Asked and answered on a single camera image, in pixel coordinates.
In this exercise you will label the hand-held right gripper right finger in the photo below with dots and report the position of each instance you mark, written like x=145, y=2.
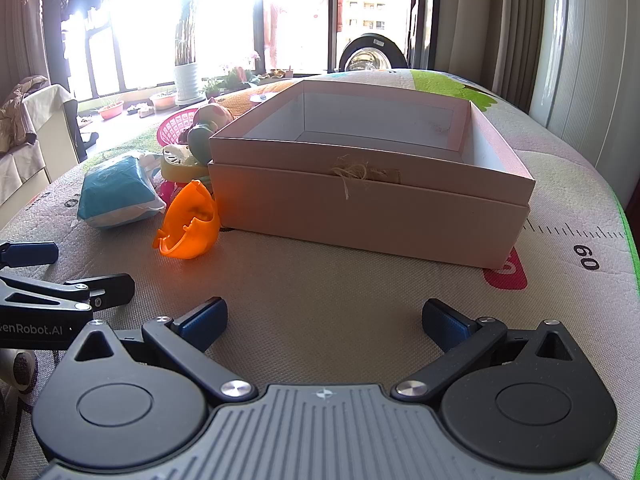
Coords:
x=445, y=325

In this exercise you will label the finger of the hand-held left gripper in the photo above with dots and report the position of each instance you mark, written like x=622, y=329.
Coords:
x=30, y=255
x=112, y=290

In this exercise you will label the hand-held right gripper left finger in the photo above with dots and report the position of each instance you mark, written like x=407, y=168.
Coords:
x=202, y=324

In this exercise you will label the orange plastic toy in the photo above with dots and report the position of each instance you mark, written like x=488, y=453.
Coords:
x=197, y=225

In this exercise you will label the blue toy block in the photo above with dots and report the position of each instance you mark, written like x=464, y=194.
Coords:
x=117, y=190

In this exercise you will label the pink cardboard box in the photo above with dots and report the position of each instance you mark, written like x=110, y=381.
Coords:
x=375, y=220

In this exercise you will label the yellow plastic toy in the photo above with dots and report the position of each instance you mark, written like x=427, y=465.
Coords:
x=180, y=170

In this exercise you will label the teal round toy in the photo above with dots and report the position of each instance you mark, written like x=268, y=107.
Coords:
x=200, y=145

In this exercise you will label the pink plastic strainer toy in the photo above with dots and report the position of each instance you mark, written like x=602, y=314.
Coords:
x=170, y=130

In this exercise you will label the pink round toy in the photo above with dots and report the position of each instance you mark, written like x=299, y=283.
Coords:
x=215, y=115

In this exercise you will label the printed play mat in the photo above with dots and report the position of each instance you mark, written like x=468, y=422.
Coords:
x=325, y=300

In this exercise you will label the covered chair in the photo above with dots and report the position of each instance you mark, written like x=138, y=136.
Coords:
x=45, y=130

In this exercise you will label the orange flower pot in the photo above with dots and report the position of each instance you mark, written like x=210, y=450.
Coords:
x=111, y=110

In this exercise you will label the tall plant in white pot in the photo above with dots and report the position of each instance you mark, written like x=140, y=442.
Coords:
x=186, y=80

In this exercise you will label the washing machine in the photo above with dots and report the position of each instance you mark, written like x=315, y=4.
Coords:
x=372, y=55

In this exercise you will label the white standing air conditioner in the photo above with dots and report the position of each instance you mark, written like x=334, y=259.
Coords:
x=590, y=60

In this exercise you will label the grey curtain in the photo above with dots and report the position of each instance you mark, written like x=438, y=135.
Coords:
x=495, y=25

